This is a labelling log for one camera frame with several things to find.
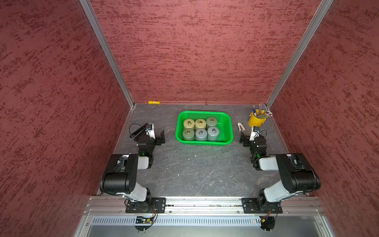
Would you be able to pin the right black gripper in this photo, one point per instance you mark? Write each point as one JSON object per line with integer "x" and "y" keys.
{"x": 247, "y": 139}

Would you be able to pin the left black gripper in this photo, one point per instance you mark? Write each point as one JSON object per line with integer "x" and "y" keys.
{"x": 155, "y": 139}

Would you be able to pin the grey-blue tea canister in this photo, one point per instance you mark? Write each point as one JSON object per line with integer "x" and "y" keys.
{"x": 213, "y": 133}

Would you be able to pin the green tea canister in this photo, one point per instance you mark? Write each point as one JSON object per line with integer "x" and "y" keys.
{"x": 211, "y": 121}

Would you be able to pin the olive tea canister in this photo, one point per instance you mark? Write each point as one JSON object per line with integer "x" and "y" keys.
{"x": 188, "y": 134}

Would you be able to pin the beige tea canister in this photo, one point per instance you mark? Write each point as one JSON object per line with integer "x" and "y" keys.
{"x": 189, "y": 124}
{"x": 200, "y": 124}

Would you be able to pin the grey tea canister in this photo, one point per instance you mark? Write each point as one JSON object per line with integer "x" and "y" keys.
{"x": 201, "y": 134}

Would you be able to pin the green plastic basket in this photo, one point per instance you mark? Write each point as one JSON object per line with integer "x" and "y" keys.
{"x": 224, "y": 125}

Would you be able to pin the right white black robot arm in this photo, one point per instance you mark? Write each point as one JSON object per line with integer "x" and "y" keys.
{"x": 296, "y": 176}

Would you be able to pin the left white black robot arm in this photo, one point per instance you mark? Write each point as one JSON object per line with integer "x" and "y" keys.
{"x": 120, "y": 175}

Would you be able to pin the small white stapler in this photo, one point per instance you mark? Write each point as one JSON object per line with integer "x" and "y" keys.
{"x": 240, "y": 126}

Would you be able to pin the yellow pen cup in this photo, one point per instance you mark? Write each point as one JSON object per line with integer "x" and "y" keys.
{"x": 257, "y": 120}

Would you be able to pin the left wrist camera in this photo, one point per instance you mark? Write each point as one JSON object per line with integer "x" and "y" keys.
{"x": 150, "y": 130}

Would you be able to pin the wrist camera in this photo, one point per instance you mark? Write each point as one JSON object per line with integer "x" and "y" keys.
{"x": 254, "y": 133}
{"x": 150, "y": 130}

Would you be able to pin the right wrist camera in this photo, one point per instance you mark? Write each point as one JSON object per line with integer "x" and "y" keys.
{"x": 254, "y": 133}

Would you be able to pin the yellow marker at wall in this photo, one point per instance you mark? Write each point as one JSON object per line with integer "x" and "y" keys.
{"x": 154, "y": 102}

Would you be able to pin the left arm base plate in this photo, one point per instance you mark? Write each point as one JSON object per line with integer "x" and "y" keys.
{"x": 152, "y": 205}

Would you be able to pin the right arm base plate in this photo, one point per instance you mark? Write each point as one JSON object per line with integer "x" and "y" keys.
{"x": 260, "y": 206}

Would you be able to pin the aluminium front rail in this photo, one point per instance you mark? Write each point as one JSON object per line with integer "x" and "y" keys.
{"x": 200, "y": 211}

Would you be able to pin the right aluminium frame post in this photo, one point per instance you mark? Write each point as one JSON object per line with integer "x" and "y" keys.
{"x": 301, "y": 47}

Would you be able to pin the aluminium frame post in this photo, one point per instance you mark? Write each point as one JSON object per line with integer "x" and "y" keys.
{"x": 301, "y": 47}
{"x": 91, "y": 16}

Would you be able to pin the left aluminium frame post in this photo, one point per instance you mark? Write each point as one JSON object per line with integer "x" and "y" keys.
{"x": 91, "y": 16}

